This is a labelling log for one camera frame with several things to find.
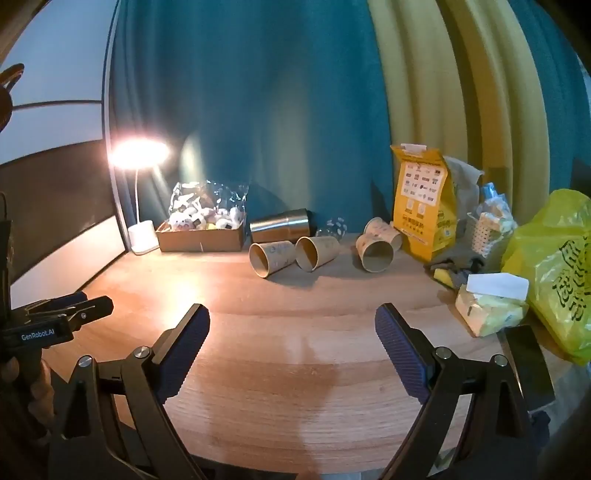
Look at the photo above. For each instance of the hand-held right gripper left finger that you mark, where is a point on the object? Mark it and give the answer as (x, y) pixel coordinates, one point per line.
(184, 350)

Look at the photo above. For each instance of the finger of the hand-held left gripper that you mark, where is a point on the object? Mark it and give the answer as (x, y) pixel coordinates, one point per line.
(74, 299)
(92, 310)

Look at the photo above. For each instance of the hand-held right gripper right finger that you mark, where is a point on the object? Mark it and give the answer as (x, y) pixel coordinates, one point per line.
(401, 355)

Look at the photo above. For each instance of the beige paper cup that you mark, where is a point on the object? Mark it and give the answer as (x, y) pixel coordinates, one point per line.
(374, 254)
(323, 251)
(277, 256)
(383, 229)

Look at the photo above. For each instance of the person's left hand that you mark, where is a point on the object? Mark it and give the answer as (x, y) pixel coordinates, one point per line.
(44, 392)

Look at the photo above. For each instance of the yellow sponge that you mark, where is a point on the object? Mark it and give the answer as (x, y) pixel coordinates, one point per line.
(443, 277)

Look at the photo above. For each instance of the white desk lamp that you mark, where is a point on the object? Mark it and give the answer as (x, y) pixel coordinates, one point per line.
(144, 237)

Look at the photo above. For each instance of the yellow tissue pack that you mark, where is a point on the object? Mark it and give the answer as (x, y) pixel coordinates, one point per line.
(489, 309)

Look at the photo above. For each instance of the cardboard box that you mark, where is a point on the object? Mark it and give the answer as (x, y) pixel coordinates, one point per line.
(198, 240)

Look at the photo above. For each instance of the black phone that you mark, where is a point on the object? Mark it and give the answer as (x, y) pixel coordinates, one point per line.
(526, 364)

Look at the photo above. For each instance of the clear bag of white packets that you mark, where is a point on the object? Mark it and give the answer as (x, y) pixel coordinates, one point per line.
(203, 207)

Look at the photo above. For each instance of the clear plastic wrapper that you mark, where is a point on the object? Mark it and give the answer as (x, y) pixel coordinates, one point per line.
(336, 226)

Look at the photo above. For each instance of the white perforated basket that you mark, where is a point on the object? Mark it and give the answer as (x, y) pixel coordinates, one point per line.
(485, 235)

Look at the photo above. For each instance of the yellow paper bag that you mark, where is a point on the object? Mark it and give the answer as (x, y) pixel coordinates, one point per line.
(420, 207)

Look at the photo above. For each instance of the stainless steel tumbler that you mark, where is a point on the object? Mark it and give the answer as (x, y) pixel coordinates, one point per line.
(281, 226)

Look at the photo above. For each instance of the clear bag of snacks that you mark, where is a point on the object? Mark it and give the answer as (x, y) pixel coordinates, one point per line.
(496, 207)

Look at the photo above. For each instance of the yellow-green plastic bag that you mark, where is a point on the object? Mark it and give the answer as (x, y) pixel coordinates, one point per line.
(554, 258)

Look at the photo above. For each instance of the dark brown object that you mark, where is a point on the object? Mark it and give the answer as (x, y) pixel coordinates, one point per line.
(4, 106)

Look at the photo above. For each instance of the teal curtain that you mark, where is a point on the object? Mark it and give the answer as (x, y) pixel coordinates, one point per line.
(554, 92)
(254, 115)

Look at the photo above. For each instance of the yellow curtain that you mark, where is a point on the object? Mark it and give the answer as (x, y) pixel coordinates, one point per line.
(438, 92)

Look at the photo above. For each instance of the window with dark frame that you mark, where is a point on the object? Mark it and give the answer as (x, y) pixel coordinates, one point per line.
(55, 69)

